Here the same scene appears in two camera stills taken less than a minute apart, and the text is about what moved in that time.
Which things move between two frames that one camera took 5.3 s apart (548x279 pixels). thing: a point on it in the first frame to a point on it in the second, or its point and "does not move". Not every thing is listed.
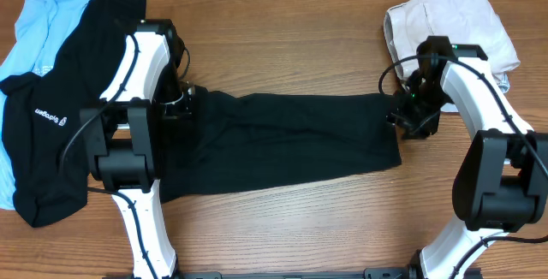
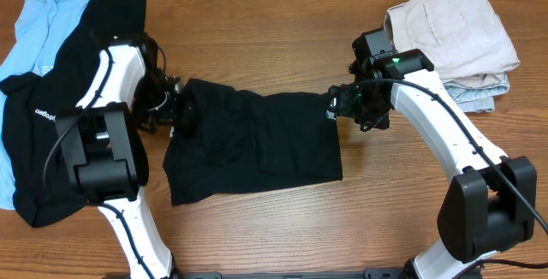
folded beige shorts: x=464 y=14 does not move
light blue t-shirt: x=45 y=17 does not move
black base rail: x=369 y=274 does not move
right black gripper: x=400 y=113 to x=343 y=105
